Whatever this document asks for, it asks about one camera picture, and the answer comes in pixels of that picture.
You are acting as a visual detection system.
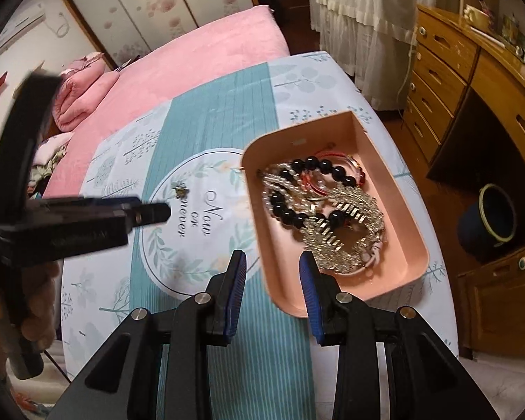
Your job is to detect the dark blue bucket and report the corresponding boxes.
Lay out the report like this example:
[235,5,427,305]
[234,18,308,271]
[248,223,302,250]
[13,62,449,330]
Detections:
[457,184,518,252]

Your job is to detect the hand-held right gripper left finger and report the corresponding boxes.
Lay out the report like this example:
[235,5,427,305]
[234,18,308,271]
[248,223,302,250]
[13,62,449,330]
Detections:
[48,249,248,420]

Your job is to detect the cream mug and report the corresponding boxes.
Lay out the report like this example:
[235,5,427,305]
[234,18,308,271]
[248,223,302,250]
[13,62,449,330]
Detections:
[464,4,491,31]

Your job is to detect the gold leaf hair clip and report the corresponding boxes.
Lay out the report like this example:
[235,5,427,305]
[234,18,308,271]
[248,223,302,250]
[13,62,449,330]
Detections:
[304,184,388,274]

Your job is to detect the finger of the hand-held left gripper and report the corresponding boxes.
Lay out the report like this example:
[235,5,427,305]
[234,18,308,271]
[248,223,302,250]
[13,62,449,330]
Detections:
[114,197,172,229]

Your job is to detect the pink plastic box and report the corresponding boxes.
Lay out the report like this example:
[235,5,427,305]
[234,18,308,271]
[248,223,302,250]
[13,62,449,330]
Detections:
[240,111,430,318]

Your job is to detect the wooden desk with drawers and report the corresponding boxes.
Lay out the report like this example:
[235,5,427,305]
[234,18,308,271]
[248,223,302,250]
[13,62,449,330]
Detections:
[402,4,525,359]

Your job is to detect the white air conditioner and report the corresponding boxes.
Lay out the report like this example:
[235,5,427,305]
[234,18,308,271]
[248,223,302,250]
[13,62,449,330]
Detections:
[0,2,49,57]

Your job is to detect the pink bed blanket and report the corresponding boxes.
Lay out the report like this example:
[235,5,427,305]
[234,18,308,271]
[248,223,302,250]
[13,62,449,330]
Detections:
[41,5,289,197]

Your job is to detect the white cable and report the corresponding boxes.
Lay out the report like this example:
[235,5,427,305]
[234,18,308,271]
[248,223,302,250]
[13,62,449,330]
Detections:
[396,26,421,117]

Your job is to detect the black bead bracelet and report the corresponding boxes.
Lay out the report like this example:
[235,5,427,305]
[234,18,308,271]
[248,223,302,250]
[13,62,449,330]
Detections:
[269,157,359,232]

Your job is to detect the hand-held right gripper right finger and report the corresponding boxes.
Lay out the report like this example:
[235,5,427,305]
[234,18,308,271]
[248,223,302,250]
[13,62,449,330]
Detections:
[298,250,502,420]

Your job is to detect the red string bracelet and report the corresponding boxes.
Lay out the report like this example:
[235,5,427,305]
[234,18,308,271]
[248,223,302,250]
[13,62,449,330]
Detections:
[304,142,368,197]

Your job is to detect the floral sliding wardrobe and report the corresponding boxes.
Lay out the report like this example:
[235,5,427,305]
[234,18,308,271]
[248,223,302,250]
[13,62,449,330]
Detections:
[59,0,259,68]

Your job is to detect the cream lace furniture cover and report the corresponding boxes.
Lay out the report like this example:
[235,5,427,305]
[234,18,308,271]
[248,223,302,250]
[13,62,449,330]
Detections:
[305,0,440,110]

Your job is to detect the folded pink quilt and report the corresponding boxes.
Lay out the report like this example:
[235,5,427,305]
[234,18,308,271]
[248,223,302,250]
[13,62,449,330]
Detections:
[51,52,119,132]

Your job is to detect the floral pillow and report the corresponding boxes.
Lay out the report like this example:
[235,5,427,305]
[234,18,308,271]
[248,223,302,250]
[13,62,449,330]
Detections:
[30,133,73,180]

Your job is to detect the twisted pearl necklace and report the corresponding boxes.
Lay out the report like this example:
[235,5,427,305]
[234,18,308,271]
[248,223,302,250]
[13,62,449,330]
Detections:
[258,163,320,217]

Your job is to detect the pink band smart watch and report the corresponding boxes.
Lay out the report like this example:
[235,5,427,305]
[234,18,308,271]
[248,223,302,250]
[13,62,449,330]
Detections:
[354,245,383,274]

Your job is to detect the person's left hand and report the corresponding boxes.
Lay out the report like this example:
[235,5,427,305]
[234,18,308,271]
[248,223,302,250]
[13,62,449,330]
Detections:
[20,259,63,353]

